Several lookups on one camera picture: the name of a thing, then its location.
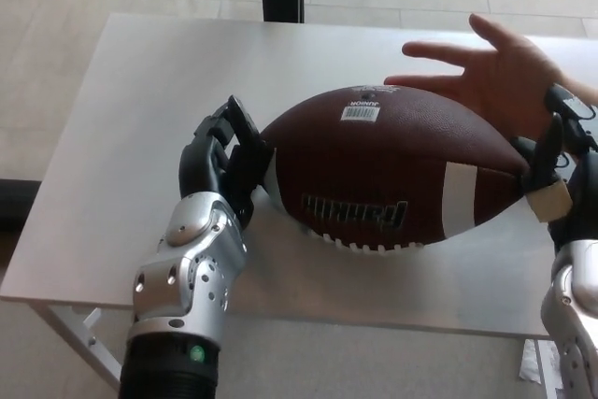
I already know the person's bare hand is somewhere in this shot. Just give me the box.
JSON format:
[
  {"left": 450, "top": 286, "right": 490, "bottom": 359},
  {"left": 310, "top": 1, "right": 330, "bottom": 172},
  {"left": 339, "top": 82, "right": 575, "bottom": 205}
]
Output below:
[{"left": 382, "top": 13, "right": 569, "bottom": 139}]

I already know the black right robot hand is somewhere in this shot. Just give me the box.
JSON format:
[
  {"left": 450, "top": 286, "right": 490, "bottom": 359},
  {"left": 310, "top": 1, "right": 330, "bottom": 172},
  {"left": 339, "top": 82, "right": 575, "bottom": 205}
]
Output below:
[{"left": 511, "top": 83, "right": 598, "bottom": 250}]

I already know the white metal table frame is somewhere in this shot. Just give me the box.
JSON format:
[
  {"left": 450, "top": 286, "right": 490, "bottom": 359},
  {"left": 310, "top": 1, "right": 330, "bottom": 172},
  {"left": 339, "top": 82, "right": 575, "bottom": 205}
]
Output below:
[{"left": 27, "top": 303, "right": 137, "bottom": 392}]

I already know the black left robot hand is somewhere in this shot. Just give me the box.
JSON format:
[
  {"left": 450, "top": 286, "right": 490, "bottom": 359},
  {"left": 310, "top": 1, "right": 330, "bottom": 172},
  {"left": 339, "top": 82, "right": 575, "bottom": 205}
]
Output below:
[{"left": 178, "top": 94, "right": 277, "bottom": 225}]

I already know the white metal table leg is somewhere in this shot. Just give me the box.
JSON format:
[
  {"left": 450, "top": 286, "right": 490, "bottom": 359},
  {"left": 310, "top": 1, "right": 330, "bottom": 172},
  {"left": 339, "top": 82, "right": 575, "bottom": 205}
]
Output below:
[{"left": 535, "top": 338, "right": 562, "bottom": 399}]

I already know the brown Franklin junior football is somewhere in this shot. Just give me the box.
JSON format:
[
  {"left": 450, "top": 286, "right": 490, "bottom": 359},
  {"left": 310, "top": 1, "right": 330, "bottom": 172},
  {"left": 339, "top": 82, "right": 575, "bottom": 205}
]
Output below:
[{"left": 261, "top": 84, "right": 539, "bottom": 257}]

